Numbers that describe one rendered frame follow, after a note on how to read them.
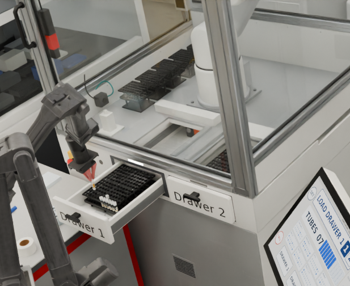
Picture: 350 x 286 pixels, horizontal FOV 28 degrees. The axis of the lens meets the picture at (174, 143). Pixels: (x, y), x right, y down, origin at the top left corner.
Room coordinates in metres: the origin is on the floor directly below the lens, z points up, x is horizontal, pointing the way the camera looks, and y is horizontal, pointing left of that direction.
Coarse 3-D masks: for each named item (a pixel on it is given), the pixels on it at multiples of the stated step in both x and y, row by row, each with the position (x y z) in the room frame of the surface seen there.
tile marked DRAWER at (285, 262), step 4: (284, 248) 1.56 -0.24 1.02; (280, 252) 1.57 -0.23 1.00; (284, 252) 1.55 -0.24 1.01; (276, 256) 1.57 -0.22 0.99; (280, 256) 1.55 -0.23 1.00; (284, 256) 1.54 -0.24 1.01; (288, 256) 1.52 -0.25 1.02; (280, 260) 1.54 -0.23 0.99; (284, 260) 1.53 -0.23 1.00; (288, 260) 1.51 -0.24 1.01; (280, 264) 1.53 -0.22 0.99; (284, 264) 1.52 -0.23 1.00; (288, 264) 1.50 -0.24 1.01; (292, 264) 1.49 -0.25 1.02; (280, 268) 1.52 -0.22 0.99; (284, 268) 1.50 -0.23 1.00; (288, 268) 1.49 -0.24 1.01; (284, 272) 1.49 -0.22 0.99; (284, 276) 1.48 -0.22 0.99
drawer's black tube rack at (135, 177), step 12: (120, 168) 2.36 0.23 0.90; (132, 168) 2.34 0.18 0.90; (108, 180) 2.29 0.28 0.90; (120, 180) 2.27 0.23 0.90; (132, 180) 2.26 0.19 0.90; (144, 180) 2.24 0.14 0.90; (96, 192) 2.23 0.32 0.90; (108, 192) 2.21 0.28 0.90; (120, 192) 2.19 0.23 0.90; (132, 192) 2.18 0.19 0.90; (96, 204) 2.19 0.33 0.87; (120, 204) 2.16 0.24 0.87
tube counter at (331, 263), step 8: (320, 232) 1.48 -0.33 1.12; (320, 240) 1.46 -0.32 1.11; (320, 248) 1.44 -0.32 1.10; (328, 248) 1.41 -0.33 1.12; (328, 256) 1.39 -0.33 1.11; (328, 264) 1.37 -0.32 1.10; (336, 264) 1.34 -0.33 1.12; (328, 272) 1.35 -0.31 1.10; (336, 272) 1.32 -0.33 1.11; (344, 272) 1.30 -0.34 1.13; (336, 280) 1.30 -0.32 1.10
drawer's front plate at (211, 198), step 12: (168, 180) 2.18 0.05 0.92; (180, 180) 2.15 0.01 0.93; (180, 192) 2.14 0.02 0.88; (204, 192) 2.05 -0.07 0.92; (216, 192) 2.03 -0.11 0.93; (180, 204) 2.15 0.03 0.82; (216, 204) 2.02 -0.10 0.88; (228, 204) 1.98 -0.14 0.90; (216, 216) 2.03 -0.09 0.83; (228, 216) 1.99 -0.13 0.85
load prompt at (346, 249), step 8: (320, 192) 1.59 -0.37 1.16; (320, 200) 1.57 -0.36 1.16; (328, 200) 1.54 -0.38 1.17; (320, 208) 1.54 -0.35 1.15; (328, 208) 1.51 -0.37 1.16; (320, 216) 1.52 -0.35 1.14; (328, 216) 1.49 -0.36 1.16; (336, 216) 1.46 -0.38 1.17; (328, 224) 1.47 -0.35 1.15; (336, 224) 1.44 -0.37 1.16; (328, 232) 1.45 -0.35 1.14; (336, 232) 1.42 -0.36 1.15; (344, 232) 1.40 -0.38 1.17; (336, 240) 1.40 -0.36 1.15; (344, 240) 1.38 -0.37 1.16; (336, 248) 1.38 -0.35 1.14; (344, 248) 1.36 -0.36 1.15; (344, 256) 1.34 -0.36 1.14; (344, 264) 1.32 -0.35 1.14
